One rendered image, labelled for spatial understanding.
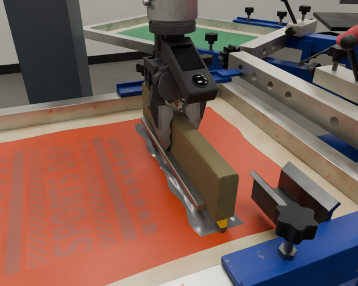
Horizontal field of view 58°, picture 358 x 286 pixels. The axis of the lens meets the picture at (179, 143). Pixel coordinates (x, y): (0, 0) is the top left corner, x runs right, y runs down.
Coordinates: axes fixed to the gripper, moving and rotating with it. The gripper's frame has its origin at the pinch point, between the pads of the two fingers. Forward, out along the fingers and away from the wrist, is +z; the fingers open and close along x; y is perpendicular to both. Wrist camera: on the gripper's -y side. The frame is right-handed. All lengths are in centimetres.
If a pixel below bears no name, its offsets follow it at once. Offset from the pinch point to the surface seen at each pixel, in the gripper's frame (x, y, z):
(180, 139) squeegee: 1.5, -4.6, -3.4
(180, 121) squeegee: 0.4, -1.8, -5.0
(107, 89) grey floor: -31, 289, 93
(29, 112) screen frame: 24.8, 26.5, 0.8
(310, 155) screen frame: -22.0, -8.7, 3.0
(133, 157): 7.0, 5.9, 4.7
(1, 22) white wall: 62, 382, 32
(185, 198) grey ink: 2.6, -9.2, 4.7
